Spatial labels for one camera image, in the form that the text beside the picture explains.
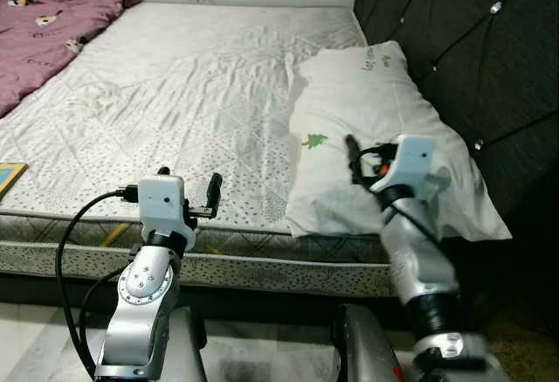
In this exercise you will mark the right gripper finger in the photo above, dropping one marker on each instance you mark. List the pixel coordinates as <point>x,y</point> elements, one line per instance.
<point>355,153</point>

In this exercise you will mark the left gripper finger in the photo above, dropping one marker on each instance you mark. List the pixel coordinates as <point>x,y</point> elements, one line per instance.
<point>164,173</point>
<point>214,193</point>

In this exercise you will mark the white pillow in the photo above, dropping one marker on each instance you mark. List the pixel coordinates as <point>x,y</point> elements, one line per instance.
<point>367,102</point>

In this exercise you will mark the colourful yellow-edged book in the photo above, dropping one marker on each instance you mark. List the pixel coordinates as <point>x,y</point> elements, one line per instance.
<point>10,177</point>

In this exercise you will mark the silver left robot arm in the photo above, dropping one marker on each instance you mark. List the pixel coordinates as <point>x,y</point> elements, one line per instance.
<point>144,295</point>

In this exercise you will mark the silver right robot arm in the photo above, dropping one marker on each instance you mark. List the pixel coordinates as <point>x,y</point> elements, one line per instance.
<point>419,260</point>

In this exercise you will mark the white quilted mattress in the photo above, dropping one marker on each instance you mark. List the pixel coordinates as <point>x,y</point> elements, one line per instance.
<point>192,93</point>

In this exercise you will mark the silver robot left leg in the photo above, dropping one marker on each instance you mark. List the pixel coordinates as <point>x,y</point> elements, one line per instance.
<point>188,347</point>

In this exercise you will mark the silver robot leg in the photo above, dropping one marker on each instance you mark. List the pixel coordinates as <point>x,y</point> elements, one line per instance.
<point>367,347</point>
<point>188,347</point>

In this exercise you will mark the dark tufted headboard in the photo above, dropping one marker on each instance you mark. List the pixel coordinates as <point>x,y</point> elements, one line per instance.
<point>472,59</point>

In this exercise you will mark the maroon cartoon mouse blanket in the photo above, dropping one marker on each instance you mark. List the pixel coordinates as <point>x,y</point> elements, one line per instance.
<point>44,41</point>

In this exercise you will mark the silver robot right leg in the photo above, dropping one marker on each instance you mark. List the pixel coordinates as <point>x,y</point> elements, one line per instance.
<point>367,347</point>

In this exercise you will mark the brown patterned rug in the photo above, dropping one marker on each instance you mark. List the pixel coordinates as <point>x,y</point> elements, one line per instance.
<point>524,356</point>

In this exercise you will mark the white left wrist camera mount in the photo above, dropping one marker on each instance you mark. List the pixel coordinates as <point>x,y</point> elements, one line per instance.
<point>164,207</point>

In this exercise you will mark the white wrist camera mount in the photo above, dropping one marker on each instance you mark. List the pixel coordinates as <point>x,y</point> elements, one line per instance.
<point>164,207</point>
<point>409,162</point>

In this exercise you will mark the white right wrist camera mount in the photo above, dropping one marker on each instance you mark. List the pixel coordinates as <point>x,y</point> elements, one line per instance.
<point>409,162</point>

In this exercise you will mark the dark bed frame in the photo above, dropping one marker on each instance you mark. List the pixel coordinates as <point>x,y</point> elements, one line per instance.
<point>262,310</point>

